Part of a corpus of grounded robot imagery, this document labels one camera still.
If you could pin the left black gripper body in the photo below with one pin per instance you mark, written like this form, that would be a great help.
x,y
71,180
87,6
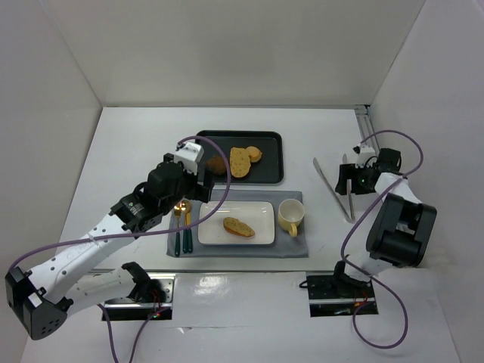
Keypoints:
x,y
204,184

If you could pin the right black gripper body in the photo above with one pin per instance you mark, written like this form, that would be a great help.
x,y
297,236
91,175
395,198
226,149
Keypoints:
x,y
349,174

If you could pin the crusty bread slice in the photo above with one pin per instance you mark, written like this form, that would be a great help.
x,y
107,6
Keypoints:
x,y
237,227

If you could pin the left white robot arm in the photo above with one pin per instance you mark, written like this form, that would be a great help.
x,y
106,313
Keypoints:
x,y
43,297

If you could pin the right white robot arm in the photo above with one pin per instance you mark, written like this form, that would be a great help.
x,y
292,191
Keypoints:
x,y
401,230

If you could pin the round brown bread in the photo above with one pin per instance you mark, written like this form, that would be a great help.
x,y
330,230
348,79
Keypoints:
x,y
216,165

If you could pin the seeded bread slice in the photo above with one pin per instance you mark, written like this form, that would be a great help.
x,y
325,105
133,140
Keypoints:
x,y
239,162

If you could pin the small orange bread roll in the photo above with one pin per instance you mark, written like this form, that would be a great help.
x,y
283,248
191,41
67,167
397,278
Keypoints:
x,y
254,154

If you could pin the white rectangular plate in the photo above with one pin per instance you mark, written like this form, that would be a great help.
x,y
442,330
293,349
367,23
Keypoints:
x,y
258,215

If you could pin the yellow mug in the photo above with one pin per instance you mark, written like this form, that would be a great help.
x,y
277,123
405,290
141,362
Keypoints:
x,y
290,214

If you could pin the grey cloth placemat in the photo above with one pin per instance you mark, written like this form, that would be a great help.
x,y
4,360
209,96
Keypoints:
x,y
284,246

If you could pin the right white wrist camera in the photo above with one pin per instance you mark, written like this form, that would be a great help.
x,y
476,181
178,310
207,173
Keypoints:
x,y
365,156

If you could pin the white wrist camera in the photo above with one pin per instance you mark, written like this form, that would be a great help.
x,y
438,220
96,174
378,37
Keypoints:
x,y
189,155
365,156

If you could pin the gold fork green handle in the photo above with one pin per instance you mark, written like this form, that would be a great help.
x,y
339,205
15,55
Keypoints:
x,y
177,214

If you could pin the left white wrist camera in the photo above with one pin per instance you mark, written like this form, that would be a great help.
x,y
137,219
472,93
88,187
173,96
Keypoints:
x,y
189,155

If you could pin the aluminium rail frame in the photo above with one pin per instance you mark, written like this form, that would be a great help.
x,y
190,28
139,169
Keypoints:
x,y
366,127

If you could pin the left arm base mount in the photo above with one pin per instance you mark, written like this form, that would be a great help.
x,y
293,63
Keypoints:
x,y
151,295

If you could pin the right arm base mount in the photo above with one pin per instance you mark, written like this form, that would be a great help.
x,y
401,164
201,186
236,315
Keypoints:
x,y
325,291

